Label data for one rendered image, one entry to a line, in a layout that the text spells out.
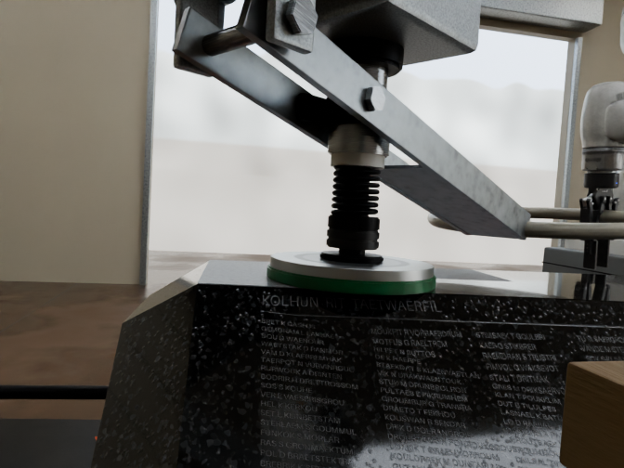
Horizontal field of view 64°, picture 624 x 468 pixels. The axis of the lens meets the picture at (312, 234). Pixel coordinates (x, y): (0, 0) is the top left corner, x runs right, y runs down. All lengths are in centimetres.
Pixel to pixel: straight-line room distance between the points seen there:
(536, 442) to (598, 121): 95
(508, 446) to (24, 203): 538
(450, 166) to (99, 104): 502
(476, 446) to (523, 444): 5
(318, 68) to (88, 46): 524
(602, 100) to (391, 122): 83
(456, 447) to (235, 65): 46
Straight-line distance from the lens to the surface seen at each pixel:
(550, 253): 208
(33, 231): 566
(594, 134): 138
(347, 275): 56
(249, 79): 61
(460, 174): 76
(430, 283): 62
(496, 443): 55
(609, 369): 27
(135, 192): 545
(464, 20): 68
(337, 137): 64
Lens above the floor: 90
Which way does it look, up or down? 3 degrees down
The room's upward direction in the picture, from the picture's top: 3 degrees clockwise
